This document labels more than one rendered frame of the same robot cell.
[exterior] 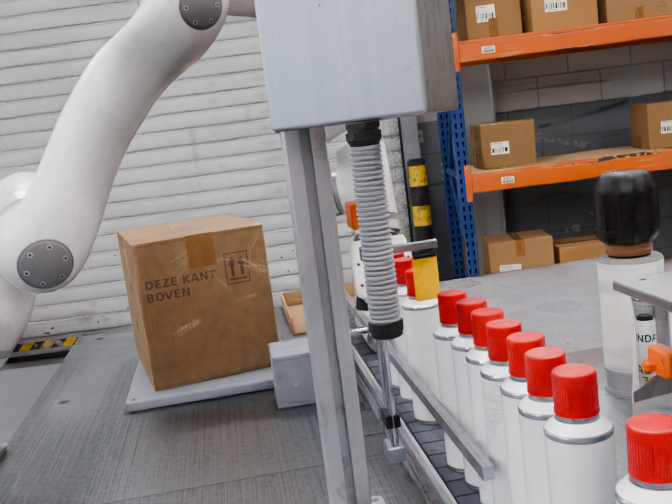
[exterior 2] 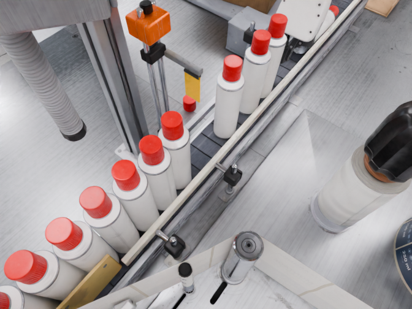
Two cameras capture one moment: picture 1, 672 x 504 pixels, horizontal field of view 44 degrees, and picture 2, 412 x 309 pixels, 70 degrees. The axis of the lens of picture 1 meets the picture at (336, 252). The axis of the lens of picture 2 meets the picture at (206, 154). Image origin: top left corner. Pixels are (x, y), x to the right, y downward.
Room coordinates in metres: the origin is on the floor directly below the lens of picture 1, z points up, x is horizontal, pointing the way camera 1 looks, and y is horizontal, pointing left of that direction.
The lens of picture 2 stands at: (0.74, -0.35, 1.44)
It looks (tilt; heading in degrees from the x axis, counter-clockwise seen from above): 59 degrees down; 43
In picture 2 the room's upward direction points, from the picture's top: 2 degrees clockwise
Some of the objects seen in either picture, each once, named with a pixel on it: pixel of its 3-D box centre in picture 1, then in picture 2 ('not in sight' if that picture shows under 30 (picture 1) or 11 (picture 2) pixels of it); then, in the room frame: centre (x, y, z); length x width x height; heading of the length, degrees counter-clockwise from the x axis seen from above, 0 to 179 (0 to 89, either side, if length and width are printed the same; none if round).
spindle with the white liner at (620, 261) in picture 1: (631, 281); (370, 177); (1.07, -0.39, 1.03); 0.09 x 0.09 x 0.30
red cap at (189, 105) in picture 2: not in sight; (189, 102); (1.08, 0.03, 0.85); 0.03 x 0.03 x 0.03
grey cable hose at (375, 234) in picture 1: (374, 231); (43, 81); (0.79, -0.04, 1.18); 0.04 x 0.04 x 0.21
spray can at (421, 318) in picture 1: (425, 344); (228, 100); (1.06, -0.10, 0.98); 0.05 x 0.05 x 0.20
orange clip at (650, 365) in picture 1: (659, 362); not in sight; (0.59, -0.23, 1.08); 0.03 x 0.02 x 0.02; 7
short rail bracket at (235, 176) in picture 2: not in sight; (232, 178); (0.98, -0.20, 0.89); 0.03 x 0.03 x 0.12; 7
